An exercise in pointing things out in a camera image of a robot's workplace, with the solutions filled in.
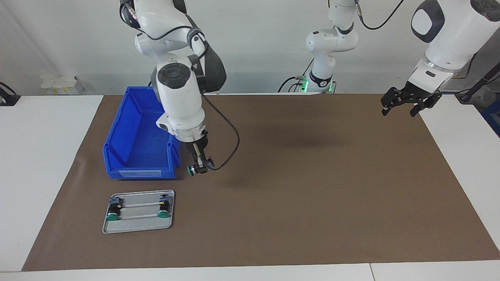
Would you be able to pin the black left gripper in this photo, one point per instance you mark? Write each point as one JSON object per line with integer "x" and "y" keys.
{"x": 424, "y": 95}

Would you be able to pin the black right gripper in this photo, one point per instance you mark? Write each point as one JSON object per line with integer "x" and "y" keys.
{"x": 197, "y": 142}

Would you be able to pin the green push button switch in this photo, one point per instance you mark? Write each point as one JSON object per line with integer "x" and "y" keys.
{"x": 113, "y": 212}
{"x": 164, "y": 208}
{"x": 190, "y": 170}

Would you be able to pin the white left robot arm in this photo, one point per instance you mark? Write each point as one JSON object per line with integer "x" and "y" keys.
{"x": 449, "y": 35}

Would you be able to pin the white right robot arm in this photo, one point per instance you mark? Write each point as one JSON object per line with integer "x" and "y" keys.
{"x": 179, "y": 97}

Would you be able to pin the black stand pole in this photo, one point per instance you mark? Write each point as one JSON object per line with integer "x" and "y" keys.
{"x": 478, "y": 86}

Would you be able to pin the blue plastic storage bin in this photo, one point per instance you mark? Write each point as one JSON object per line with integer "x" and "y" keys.
{"x": 133, "y": 136}

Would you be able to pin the blue crate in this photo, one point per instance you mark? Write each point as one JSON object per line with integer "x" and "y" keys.
{"x": 493, "y": 117}

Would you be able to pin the grey metal tray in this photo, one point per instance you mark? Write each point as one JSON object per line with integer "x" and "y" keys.
{"x": 140, "y": 224}

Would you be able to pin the brown table mat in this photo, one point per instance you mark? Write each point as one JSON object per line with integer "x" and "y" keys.
{"x": 293, "y": 203}

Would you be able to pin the white box with yellow labels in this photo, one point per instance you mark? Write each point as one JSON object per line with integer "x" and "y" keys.
{"x": 58, "y": 86}

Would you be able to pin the black clamp mount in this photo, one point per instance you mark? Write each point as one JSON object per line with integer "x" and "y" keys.
{"x": 8, "y": 98}

